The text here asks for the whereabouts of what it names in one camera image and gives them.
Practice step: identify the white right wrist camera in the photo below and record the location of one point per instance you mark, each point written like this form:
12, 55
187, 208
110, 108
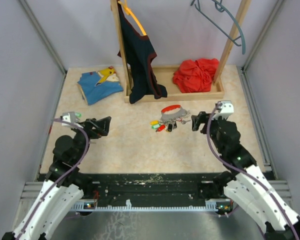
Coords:
224, 109

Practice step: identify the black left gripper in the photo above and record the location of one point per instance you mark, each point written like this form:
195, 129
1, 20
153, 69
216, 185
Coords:
102, 126

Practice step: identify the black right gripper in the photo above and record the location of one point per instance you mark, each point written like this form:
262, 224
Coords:
202, 118

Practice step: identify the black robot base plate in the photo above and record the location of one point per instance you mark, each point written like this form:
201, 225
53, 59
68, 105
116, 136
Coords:
156, 177

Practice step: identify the aluminium frame rail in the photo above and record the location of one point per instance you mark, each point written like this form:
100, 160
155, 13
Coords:
128, 196

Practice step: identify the navy tank top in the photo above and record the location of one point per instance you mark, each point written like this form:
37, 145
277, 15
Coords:
139, 53

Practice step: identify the red crumpled cloth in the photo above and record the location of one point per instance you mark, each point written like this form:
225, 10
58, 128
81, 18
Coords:
195, 76

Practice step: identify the key with green tag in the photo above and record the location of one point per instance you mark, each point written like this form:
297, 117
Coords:
78, 115

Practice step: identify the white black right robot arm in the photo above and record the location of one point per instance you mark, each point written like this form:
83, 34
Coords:
243, 181

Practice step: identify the keys with coloured tags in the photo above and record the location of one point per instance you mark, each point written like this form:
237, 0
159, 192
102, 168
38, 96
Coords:
169, 126

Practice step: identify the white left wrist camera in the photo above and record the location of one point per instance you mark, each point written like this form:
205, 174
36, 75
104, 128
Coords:
69, 117

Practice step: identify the metal key organizer red handle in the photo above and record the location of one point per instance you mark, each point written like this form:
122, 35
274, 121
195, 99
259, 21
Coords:
173, 112

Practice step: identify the orange clothes hanger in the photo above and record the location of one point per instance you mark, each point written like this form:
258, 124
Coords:
128, 12

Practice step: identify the blue cartoon shirt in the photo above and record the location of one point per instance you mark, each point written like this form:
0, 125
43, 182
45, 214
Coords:
97, 85

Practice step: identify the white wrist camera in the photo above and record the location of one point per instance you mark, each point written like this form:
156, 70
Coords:
69, 117
224, 109

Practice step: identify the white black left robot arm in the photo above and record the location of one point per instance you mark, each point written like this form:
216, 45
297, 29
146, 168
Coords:
50, 195

